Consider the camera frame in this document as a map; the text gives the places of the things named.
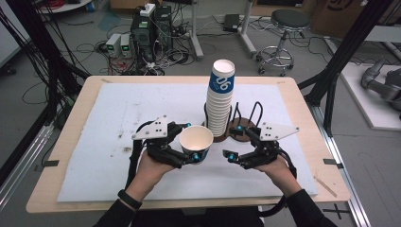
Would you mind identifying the white table leg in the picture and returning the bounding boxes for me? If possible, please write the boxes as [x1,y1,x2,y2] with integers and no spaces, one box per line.
[188,0,205,61]
[238,0,258,59]

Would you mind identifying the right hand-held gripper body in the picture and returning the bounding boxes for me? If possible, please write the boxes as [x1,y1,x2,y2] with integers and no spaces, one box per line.
[243,121,301,170]

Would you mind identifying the white power strip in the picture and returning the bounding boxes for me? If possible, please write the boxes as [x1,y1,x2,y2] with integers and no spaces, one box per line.
[139,3,157,18]

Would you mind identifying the white foam mat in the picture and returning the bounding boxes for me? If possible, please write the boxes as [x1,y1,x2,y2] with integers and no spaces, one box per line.
[56,82,319,203]

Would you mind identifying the aluminium rail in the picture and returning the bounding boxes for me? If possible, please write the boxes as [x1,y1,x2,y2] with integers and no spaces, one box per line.
[0,122,55,211]
[309,105,373,227]

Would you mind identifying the brown cup holder wire rack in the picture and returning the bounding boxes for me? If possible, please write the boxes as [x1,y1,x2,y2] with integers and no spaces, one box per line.
[200,100,265,144]

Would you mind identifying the person's right hand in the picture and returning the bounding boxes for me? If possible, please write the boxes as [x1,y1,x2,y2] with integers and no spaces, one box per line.
[253,155,303,199]

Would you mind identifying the grey power supply unit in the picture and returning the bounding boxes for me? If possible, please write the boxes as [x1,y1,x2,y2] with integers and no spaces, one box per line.
[120,33,133,59]
[105,32,123,59]

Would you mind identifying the black tape cross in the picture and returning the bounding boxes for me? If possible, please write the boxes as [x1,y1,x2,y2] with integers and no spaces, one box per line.
[323,203,351,220]

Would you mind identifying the black round stool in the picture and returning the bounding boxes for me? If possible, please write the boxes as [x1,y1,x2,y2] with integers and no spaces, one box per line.
[255,9,312,78]

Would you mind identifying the cardboard box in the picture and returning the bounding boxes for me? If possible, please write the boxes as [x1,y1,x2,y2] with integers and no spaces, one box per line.
[309,0,381,40]

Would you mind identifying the black wristband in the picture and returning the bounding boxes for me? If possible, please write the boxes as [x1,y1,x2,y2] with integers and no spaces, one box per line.
[116,188,143,211]

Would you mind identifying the stack of white paper cups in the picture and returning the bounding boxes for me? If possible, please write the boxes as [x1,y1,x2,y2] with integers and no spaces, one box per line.
[204,59,236,138]

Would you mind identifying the person's left hand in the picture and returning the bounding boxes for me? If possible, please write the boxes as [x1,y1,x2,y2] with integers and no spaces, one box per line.
[125,150,176,203]

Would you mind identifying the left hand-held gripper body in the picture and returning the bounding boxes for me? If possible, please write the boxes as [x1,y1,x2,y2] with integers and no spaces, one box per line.
[131,115,184,169]

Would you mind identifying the white floor board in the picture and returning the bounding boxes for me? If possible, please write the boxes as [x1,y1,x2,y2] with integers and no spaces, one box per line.
[340,61,401,131]

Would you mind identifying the black box on floor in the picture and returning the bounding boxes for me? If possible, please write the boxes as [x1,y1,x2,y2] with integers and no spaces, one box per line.
[222,13,241,33]

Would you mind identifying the thin wooden stick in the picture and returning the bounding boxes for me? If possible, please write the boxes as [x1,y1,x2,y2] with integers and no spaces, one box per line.
[313,175,338,199]

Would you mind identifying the single blue banded paper cup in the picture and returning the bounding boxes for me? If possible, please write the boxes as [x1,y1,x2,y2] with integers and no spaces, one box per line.
[178,124,215,164]

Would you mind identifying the black frame post with cables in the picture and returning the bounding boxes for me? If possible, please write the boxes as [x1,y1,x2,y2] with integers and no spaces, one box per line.
[0,0,91,127]

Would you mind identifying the black computer tower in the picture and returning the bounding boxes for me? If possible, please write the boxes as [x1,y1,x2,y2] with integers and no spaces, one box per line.
[130,4,173,63]

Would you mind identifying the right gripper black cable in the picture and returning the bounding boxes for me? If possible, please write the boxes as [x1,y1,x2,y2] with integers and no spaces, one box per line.
[258,147,299,218]

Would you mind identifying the tangle of floor cables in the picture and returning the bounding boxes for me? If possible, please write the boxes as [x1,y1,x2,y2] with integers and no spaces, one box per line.
[74,6,228,77]

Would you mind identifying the black tape strip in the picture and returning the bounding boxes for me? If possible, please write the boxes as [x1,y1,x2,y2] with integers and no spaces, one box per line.
[323,158,344,169]
[33,159,61,173]

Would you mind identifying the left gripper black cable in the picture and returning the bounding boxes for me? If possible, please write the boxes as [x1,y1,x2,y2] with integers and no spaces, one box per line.
[124,120,155,191]

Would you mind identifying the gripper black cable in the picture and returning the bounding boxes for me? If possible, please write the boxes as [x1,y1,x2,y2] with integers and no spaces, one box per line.
[124,120,155,191]
[258,147,299,218]

